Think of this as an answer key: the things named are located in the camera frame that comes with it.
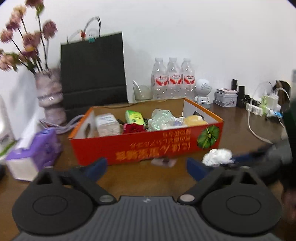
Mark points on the small grey tin box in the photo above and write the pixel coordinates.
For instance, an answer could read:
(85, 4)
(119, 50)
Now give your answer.
(225, 98)

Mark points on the red cardboard box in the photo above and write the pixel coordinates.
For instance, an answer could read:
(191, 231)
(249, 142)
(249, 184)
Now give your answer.
(88, 146)

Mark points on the clear glass cup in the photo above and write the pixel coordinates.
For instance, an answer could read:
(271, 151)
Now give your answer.
(142, 92)

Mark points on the middle water bottle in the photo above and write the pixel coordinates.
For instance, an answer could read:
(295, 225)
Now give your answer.
(175, 78)

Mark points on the white detergent jug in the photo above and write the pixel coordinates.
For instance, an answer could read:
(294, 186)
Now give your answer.
(7, 138)

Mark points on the white pack in box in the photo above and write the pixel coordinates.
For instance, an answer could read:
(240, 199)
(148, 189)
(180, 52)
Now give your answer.
(107, 125)

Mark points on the right water bottle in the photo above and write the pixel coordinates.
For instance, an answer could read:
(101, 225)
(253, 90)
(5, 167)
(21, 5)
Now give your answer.
(188, 75)

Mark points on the dried rose bouquet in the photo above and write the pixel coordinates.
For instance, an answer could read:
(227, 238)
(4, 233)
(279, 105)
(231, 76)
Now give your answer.
(32, 48)

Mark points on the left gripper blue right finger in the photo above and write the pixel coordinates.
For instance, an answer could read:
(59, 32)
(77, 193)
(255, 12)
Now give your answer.
(197, 170)

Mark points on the water bottle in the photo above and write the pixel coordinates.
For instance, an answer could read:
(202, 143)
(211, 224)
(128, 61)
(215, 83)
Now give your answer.
(188, 75)
(175, 78)
(159, 78)

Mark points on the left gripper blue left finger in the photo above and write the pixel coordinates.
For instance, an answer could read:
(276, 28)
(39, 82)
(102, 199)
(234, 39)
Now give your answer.
(96, 170)

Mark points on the yellow white plush toy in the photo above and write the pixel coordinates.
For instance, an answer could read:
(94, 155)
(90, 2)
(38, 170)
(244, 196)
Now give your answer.
(194, 120)

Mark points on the white power strip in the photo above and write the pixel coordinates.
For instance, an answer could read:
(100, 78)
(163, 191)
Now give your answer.
(254, 109)

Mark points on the purple tissue box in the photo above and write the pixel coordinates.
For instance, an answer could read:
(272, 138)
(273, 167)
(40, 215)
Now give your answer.
(24, 163)

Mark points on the left water bottle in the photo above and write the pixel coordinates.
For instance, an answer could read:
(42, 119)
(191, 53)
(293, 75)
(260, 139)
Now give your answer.
(159, 78)

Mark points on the purple wrapper scrap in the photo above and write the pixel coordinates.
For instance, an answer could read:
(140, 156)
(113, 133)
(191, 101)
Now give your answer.
(163, 162)

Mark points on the teal binder clip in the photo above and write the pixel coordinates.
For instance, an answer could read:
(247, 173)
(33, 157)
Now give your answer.
(91, 40)

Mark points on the clear plastic bag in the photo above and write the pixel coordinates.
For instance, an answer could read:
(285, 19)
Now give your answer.
(160, 119)

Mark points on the purple white vase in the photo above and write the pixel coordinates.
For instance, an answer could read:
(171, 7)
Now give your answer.
(50, 96)

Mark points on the white tissue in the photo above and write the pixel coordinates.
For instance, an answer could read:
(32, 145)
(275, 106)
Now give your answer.
(217, 157)

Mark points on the black paper bag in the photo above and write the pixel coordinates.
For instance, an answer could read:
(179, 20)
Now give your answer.
(92, 74)

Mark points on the white robot figurine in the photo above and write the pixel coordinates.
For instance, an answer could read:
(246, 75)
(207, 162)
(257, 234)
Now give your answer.
(203, 89)

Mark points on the green yellow tissue pack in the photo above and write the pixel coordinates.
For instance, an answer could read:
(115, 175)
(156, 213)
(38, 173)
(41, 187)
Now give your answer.
(134, 117)

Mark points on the red small box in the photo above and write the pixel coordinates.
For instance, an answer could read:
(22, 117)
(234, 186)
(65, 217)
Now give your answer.
(133, 128)

